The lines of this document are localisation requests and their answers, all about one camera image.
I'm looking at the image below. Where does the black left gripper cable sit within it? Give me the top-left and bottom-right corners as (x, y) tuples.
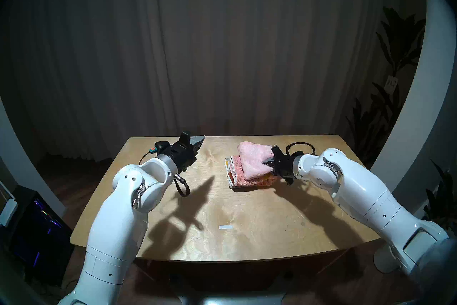
(174, 173), (191, 198)

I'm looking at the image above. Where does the plain pink towel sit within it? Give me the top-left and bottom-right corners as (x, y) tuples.
(238, 141), (276, 182)

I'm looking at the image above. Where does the dark plant in white pot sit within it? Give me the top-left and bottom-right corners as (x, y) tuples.
(423, 160), (457, 226)

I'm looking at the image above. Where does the small white box device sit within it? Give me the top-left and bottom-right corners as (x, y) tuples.
(0, 199), (18, 227)

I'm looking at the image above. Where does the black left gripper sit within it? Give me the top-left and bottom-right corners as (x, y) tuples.
(156, 131), (206, 173)

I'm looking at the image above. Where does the sun and flower print towel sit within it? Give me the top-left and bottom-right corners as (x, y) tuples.
(224, 155), (278, 190)

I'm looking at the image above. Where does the white round plant pot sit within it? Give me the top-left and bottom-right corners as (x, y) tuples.
(374, 246), (404, 274)

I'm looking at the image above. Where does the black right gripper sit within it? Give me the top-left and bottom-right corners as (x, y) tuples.
(263, 145), (297, 186)

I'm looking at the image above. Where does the grey pleated curtain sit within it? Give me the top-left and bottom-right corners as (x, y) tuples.
(0, 0), (429, 165)

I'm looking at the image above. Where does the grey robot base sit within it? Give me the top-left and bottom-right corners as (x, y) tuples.
(175, 272), (290, 305)

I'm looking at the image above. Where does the tall dark leafy plant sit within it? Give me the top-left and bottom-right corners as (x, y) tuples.
(345, 4), (427, 170)

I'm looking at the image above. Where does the black right camera cable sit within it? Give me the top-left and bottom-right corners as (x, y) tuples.
(286, 142), (317, 157)

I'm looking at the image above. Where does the black computer tower with lights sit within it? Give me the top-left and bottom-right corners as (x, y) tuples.
(7, 185), (75, 285)

